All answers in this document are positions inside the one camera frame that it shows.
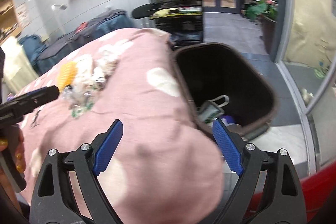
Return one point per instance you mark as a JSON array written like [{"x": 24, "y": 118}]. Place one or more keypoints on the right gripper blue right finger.
[{"x": 282, "y": 199}]

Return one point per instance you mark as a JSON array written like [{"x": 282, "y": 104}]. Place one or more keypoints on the black metal utility cart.
[{"x": 183, "y": 19}]

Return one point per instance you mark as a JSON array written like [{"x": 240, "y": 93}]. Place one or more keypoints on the white face mask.
[{"x": 213, "y": 109}]

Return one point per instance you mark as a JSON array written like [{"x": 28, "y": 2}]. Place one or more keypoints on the dark brown trash bin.
[{"x": 209, "y": 70}]

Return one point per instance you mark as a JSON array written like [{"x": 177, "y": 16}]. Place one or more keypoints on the green potted plant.
[{"x": 265, "y": 11}]

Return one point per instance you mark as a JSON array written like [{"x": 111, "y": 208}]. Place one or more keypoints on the black round stool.
[{"x": 143, "y": 13}]

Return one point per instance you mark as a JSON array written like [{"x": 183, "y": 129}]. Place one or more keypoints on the person's left hand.
[{"x": 13, "y": 163}]

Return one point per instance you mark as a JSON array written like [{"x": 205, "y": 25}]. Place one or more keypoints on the clear crumpled plastic wrapper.
[{"x": 82, "y": 99}]

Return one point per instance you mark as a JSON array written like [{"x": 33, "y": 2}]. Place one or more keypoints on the yellow foam fruit net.
[{"x": 67, "y": 74}]

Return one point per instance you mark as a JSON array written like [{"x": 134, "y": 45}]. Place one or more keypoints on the white paper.
[{"x": 89, "y": 70}]

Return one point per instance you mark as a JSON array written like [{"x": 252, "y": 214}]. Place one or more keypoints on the red round object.
[{"x": 319, "y": 195}]

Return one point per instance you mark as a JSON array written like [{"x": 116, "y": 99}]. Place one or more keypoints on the pink polka dot blanket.
[{"x": 164, "y": 170}]

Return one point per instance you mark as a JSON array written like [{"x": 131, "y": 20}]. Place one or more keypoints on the white floor lamp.
[{"x": 56, "y": 10}]

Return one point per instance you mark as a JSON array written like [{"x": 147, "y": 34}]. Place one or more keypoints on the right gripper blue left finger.
[{"x": 53, "y": 198}]

